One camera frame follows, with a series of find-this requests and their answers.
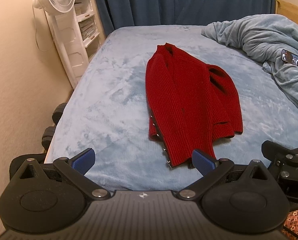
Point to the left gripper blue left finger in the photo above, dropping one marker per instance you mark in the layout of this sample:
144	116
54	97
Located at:
73	171

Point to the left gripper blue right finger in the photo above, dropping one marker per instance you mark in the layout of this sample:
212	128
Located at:
214	171

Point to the red knit cardigan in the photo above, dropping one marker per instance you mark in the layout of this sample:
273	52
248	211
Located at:
192	104

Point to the patterned brown fabric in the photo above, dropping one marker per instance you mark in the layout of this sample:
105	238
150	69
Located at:
290	227

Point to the upper black dumbbell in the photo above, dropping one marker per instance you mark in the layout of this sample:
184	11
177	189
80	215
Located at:
58	112

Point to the patterned smartphone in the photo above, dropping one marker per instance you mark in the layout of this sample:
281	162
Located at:
289	57

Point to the grey-blue crumpled blanket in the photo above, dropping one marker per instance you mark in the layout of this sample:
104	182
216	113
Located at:
262	38

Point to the white bookshelf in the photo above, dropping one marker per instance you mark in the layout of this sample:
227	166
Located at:
90	26

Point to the wooden headboard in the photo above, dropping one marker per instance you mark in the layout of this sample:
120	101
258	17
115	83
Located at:
287	9

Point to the dark blue curtain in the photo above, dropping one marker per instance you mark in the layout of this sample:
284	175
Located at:
115	14

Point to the white standing fan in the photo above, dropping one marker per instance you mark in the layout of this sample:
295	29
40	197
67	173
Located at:
67	37

